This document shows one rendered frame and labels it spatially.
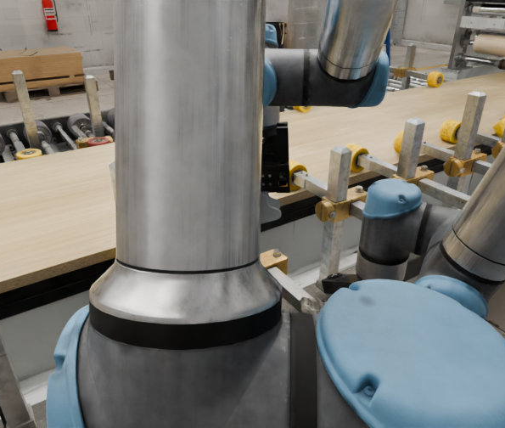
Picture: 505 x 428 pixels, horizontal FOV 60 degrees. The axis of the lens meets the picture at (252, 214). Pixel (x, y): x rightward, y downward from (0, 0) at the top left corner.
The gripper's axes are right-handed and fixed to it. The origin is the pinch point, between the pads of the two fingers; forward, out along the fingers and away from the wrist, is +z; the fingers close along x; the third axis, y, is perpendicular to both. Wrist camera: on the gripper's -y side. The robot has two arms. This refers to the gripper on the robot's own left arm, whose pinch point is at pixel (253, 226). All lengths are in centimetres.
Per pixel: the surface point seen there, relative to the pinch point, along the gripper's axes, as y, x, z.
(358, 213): 23.6, 20.6, 9.3
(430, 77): 89, 182, 14
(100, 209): -43, 28, 9
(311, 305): 10.9, -3.8, 16.3
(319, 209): 14.4, 21.4, 8.2
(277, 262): 4.1, 10.2, 15.7
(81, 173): -57, 51, 9
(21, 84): -85, 80, -14
